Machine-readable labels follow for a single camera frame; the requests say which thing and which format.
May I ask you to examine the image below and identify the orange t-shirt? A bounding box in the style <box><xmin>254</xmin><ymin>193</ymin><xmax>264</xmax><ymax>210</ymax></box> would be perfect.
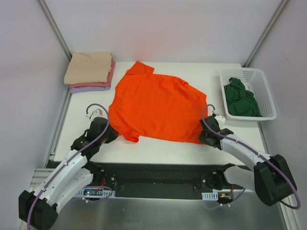
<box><xmin>109</xmin><ymin>61</ymin><xmax>207</xmax><ymax>144</ymax></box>

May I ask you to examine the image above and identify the right white cable duct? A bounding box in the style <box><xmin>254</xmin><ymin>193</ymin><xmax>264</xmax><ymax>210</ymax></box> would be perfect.
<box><xmin>201</xmin><ymin>191</ymin><xmax>219</xmax><ymax>201</ymax></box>

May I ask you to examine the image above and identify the lavender folded t-shirt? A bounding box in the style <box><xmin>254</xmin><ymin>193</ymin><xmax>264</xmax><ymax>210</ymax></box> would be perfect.
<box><xmin>70</xmin><ymin>82</ymin><xmax>111</xmax><ymax>93</ymax></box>

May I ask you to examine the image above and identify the right aluminium frame post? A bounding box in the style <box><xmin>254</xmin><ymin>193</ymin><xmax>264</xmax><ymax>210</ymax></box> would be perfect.
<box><xmin>242</xmin><ymin>0</ymin><xmax>291</xmax><ymax>68</ymax></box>

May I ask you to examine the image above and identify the white cable duct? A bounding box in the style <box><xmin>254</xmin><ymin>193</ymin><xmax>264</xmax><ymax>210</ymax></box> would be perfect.
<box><xmin>201</xmin><ymin>191</ymin><xmax>219</xmax><ymax>201</ymax></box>
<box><xmin>74</xmin><ymin>188</ymin><xmax>116</xmax><ymax>198</ymax></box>

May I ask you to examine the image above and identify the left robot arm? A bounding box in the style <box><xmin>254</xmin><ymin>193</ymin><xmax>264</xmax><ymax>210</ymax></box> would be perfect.
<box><xmin>18</xmin><ymin>117</ymin><xmax>118</xmax><ymax>230</ymax></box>

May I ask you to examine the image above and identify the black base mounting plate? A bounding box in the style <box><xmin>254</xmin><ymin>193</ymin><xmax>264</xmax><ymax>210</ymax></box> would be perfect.
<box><xmin>45</xmin><ymin>161</ymin><xmax>244</xmax><ymax>200</ymax></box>

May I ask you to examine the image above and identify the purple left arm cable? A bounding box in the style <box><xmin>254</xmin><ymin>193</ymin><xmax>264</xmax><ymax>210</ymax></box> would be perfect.
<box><xmin>26</xmin><ymin>103</ymin><xmax>111</xmax><ymax>230</ymax></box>

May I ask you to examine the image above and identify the pink folded t-shirt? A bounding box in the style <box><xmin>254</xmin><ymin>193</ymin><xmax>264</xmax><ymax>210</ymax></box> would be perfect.
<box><xmin>69</xmin><ymin>61</ymin><xmax>116</xmax><ymax>88</ymax></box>

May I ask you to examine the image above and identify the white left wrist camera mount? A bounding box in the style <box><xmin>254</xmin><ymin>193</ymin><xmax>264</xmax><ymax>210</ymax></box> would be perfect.
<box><xmin>86</xmin><ymin>109</ymin><xmax>103</xmax><ymax>121</ymax></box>

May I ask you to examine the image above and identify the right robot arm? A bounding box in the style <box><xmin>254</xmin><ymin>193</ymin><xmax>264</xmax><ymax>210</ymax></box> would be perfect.
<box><xmin>199</xmin><ymin>115</ymin><xmax>301</xmax><ymax>209</ymax></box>

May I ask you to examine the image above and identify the left aluminium frame post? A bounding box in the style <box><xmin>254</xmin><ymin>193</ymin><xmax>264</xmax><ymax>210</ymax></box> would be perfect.
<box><xmin>36</xmin><ymin>0</ymin><xmax>72</xmax><ymax>61</ymax></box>

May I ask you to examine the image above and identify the beige folded t-shirt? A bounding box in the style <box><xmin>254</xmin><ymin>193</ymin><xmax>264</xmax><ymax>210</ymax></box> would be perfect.
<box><xmin>64</xmin><ymin>51</ymin><xmax>112</xmax><ymax>85</ymax></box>

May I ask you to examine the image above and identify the left white cable duct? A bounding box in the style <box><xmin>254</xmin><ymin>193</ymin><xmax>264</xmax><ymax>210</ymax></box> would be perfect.
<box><xmin>74</xmin><ymin>188</ymin><xmax>116</xmax><ymax>198</ymax></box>

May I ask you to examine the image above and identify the green t-shirt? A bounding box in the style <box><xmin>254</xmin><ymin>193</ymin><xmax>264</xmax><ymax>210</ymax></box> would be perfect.
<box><xmin>224</xmin><ymin>78</ymin><xmax>261</xmax><ymax>117</ymax></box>

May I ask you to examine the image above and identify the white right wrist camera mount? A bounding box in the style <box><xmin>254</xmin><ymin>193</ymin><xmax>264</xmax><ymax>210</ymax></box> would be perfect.
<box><xmin>212</xmin><ymin>109</ymin><xmax>226</xmax><ymax>126</ymax></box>

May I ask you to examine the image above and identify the white perforated plastic basket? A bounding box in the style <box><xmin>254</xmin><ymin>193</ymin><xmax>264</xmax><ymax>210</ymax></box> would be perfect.
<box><xmin>220</xmin><ymin>68</ymin><xmax>277</xmax><ymax>122</ymax></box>

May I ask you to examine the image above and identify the aluminium frame post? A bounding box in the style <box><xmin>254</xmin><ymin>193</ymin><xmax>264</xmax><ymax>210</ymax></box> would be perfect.
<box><xmin>36</xmin><ymin>0</ymin><xmax>72</xmax><ymax>61</ymax></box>
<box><xmin>242</xmin><ymin>0</ymin><xmax>291</xmax><ymax>68</ymax></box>

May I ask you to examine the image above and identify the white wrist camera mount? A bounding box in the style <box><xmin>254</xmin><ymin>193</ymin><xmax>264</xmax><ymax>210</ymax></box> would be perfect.
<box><xmin>212</xmin><ymin>109</ymin><xmax>226</xmax><ymax>126</ymax></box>
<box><xmin>86</xmin><ymin>109</ymin><xmax>103</xmax><ymax>121</ymax></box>

